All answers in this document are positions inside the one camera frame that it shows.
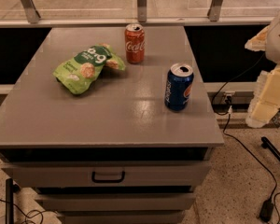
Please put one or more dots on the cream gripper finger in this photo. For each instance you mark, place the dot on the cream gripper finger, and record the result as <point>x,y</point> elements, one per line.
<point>266,101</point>
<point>258,41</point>

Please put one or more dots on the green rice chip bag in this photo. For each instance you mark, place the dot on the green rice chip bag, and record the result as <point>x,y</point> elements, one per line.
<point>78,73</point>

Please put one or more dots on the black stand leg right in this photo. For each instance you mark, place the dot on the black stand leg right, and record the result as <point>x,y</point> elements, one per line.
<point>266,143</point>

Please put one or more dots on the black stand leg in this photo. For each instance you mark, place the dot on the black stand leg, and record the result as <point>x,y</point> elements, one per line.
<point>266,143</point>
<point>11,188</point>

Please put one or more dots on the blue Pepsi can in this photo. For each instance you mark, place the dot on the blue Pepsi can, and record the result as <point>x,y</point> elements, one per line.
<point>178,86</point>

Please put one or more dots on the black power adapter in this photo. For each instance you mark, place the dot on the black power adapter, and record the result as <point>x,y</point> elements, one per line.
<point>266,210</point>

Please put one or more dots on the red Coca-Cola can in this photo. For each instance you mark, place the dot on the red Coca-Cola can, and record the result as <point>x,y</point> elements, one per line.
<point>134,43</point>

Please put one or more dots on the top grey drawer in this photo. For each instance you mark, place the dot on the top grey drawer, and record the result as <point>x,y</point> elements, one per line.
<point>78,174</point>

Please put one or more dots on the grey drawer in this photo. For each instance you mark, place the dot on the grey drawer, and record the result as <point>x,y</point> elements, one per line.
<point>78,174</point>
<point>116,202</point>
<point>122,217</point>

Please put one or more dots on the grey drawer cabinet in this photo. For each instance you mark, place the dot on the grey drawer cabinet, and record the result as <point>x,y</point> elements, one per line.
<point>121,118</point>

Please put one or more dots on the middle grey drawer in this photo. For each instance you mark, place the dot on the middle grey drawer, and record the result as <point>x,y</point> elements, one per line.
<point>116,202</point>

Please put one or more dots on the bottom grey drawer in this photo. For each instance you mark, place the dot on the bottom grey drawer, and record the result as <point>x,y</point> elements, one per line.
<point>122,217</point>

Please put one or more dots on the black stand leg left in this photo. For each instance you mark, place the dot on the black stand leg left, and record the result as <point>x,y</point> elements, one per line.
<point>11,188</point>

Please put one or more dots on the black drawer handle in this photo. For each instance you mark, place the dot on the black drawer handle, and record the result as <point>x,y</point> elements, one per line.
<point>108,178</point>

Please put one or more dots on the metal window rail frame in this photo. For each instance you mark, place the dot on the metal window rail frame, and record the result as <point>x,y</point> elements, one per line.
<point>52,13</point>

